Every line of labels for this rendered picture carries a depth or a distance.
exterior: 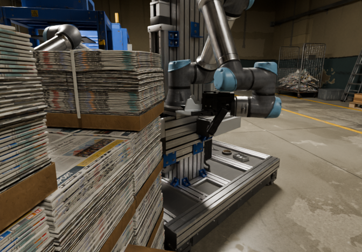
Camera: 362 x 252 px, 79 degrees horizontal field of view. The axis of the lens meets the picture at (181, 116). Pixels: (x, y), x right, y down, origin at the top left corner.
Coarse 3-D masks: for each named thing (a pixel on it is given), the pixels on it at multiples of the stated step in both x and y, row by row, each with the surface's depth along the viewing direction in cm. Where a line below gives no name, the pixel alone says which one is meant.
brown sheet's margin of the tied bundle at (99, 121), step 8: (160, 104) 83; (152, 112) 74; (160, 112) 84; (96, 120) 65; (104, 120) 64; (112, 120) 64; (120, 120) 63; (128, 120) 63; (136, 120) 62; (144, 120) 66; (152, 120) 75; (96, 128) 65; (104, 128) 65; (112, 128) 64; (120, 128) 64; (128, 128) 63; (136, 128) 63
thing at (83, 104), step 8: (64, 56) 62; (80, 56) 61; (64, 64) 62; (80, 64) 62; (80, 72) 66; (72, 80) 63; (80, 80) 63; (72, 88) 64; (80, 88) 63; (72, 96) 65; (80, 96) 64; (72, 104) 65; (80, 104) 65; (72, 112) 66; (80, 112) 65; (88, 112) 65
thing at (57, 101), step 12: (36, 60) 63; (48, 60) 63; (60, 60) 62; (48, 72) 64; (60, 72) 63; (48, 84) 65; (60, 84) 64; (48, 96) 66; (60, 96) 66; (48, 108) 67; (60, 108) 66
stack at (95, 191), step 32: (64, 128) 69; (160, 128) 87; (64, 160) 45; (96, 160) 45; (128, 160) 58; (160, 160) 88; (64, 192) 35; (96, 192) 43; (128, 192) 60; (160, 192) 92; (32, 224) 29; (64, 224) 35; (96, 224) 44; (128, 224) 61; (160, 224) 93
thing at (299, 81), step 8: (280, 48) 785; (304, 48) 677; (312, 48) 682; (304, 56) 775; (312, 56) 686; (320, 56) 694; (280, 72) 787; (296, 72) 738; (304, 72) 710; (280, 80) 795; (288, 80) 745; (296, 80) 708; (304, 80) 706; (280, 88) 810; (288, 88) 779; (296, 88) 721; (304, 88) 712; (312, 88) 724; (320, 88) 715
